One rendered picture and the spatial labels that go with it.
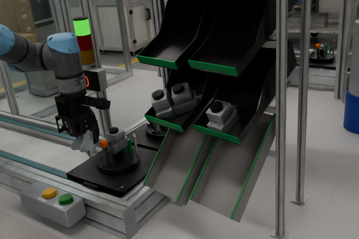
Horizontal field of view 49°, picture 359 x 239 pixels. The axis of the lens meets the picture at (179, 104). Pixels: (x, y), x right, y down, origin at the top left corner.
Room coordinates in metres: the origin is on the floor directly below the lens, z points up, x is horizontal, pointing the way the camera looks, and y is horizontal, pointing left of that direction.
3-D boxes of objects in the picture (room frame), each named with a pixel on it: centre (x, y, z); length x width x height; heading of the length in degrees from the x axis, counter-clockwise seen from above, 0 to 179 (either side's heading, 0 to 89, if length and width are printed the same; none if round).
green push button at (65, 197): (0.96, 0.35, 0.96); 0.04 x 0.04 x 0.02
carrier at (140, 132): (1.34, 0.07, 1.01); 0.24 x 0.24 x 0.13; 55
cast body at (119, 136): (1.14, 0.21, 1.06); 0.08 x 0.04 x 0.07; 146
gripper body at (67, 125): (1.02, 0.29, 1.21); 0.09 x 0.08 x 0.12; 145
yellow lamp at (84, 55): (1.33, 0.30, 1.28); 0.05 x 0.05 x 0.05
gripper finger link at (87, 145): (1.01, 0.27, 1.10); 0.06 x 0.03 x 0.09; 145
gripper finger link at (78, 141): (1.03, 0.30, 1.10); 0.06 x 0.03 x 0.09; 145
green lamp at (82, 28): (1.33, 0.30, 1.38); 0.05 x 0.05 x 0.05
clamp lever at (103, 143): (1.09, 0.24, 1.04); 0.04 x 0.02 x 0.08; 145
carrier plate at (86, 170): (1.13, 0.21, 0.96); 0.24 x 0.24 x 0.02; 55
